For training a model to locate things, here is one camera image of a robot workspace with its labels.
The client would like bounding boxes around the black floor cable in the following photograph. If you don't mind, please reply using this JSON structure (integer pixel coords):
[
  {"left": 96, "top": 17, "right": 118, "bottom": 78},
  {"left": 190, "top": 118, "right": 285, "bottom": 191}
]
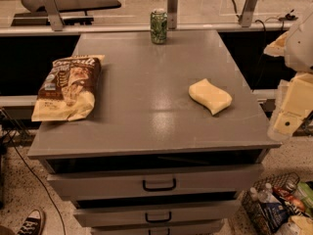
[{"left": 0, "top": 127, "right": 67, "bottom": 235}]

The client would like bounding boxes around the middle metal bracket post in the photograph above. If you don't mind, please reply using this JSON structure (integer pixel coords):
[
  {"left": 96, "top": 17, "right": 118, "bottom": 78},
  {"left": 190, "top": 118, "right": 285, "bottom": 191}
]
[{"left": 167, "top": 0, "right": 178, "bottom": 29}]

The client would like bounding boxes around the top drawer black handle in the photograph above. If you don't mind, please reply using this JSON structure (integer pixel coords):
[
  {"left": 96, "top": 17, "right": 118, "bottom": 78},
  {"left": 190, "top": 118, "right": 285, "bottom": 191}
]
[{"left": 142, "top": 178, "right": 177, "bottom": 192}]

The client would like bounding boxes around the drawer black handle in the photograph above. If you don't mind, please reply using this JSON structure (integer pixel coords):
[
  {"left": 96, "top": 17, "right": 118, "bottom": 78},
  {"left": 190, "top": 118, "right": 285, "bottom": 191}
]
[
  {"left": 145, "top": 211, "right": 172, "bottom": 223},
  {"left": 142, "top": 178, "right": 177, "bottom": 192},
  {"left": 148, "top": 228, "right": 170, "bottom": 235}
]

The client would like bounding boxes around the brown chip bag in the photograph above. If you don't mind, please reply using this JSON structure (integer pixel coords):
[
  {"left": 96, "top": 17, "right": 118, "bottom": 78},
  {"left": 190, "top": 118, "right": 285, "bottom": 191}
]
[{"left": 31, "top": 55, "right": 105, "bottom": 121}]

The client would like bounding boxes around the left metal bracket post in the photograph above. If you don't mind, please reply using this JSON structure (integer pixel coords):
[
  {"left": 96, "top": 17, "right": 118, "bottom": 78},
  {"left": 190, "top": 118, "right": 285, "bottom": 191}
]
[{"left": 42, "top": 0, "right": 64, "bottom": 31}]

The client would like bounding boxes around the black cable on ledge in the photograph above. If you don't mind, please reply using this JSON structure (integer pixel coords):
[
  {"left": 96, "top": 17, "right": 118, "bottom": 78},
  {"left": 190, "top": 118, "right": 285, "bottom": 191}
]
[{"left": 228, "top": 0, "right": 299, "bottom": 47}]

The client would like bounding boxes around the bottom drawer black handle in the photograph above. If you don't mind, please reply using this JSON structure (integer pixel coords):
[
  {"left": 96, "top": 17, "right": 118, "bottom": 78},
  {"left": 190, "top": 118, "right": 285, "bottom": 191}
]
[{"left": 148, "top": 228, "right": 170, "bottom": 235}]

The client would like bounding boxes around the wire basket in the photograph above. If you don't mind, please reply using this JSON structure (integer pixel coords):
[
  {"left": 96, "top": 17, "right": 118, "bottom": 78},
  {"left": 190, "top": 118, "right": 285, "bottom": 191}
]
[{"left": 242, "top": 172, "right": 301, "bottom": 235}]

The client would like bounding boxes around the yellow sponge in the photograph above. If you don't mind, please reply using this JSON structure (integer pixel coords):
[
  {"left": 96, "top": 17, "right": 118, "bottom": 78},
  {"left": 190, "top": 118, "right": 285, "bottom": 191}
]
[{"left": 189, "top": 78, "right": 233, "bottom": 116}]

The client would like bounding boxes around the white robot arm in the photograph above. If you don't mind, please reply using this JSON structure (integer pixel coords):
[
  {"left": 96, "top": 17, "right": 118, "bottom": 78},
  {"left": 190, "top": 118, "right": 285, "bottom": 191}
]
[{"left": 264, "top": 5, "right": 313, "bottom": 141}]

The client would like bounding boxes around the green package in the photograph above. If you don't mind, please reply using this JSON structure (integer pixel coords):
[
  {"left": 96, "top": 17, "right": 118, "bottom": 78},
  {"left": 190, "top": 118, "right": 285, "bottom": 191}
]
[{"left": 293, "top": 182, "right": 313, "bottom": 209}]

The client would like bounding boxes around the red snack package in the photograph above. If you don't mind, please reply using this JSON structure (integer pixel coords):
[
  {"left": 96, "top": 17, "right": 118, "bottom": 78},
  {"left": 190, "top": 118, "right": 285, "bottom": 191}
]
[{"left": 273, "top": 186, "right": 305, "bottom": 212}]

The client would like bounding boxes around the black white sneaker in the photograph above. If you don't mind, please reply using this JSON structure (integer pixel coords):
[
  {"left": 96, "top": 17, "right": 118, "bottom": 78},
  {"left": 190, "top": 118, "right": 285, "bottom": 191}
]
[{"left": 17, "top": 209, "right": 45, "bottom": 235}]

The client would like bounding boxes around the dark bench table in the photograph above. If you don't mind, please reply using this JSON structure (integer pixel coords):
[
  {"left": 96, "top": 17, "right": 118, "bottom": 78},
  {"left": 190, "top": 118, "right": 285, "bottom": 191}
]
[{"left": 11, "top": 0, "right": 121, "bottom": 26}]

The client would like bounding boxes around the metal bracket post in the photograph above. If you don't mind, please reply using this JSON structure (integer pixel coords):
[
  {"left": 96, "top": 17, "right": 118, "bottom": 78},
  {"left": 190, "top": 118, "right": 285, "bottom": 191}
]
[
  {"left": 239, "top": 0, "right": 258, "bottom": 27},
  {"left": 42, "top": 0, "right": 64, "bottom": 31},
  {"left": 167, "top": 0, "right": 178, "bottom": 29}
]

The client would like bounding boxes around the clear water bottle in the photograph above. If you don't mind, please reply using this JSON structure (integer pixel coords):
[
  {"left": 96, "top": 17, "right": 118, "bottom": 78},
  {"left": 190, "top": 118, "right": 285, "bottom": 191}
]
[{"left": 258, "top": 183, "right": 279, "bottom": 203}]

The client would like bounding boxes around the right metal bracket post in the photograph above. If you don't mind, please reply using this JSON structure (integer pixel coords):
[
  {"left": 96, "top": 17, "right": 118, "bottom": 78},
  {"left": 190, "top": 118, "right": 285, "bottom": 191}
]
[{"left": 239, "top": 0, "right": 258, "bottom": 27}]

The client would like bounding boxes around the green soda can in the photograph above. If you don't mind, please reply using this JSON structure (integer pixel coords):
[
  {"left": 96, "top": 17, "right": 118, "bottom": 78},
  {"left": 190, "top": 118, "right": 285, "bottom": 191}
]
[{"left": 150, "top": 9, "right": 167, "bottom": 44}]

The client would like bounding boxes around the middle drawer black handle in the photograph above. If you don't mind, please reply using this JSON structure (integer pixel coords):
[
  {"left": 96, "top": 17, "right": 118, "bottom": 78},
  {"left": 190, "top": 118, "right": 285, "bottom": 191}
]
[{"left": 145, "top": 211, "right": 172, "bottom": 223}]

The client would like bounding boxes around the blue snack bag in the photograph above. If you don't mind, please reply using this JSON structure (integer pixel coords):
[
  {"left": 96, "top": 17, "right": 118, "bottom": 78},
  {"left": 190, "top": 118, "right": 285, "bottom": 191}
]
[{"left": 261, "top": 203, "right": 289, "bottom": 232}]

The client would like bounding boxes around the grey drawer cabinet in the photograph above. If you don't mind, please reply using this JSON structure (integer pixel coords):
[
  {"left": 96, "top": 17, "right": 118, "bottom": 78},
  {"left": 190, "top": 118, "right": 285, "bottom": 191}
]
[{"left": 28, "top": 30, "right": 275, "bottom": 235}]

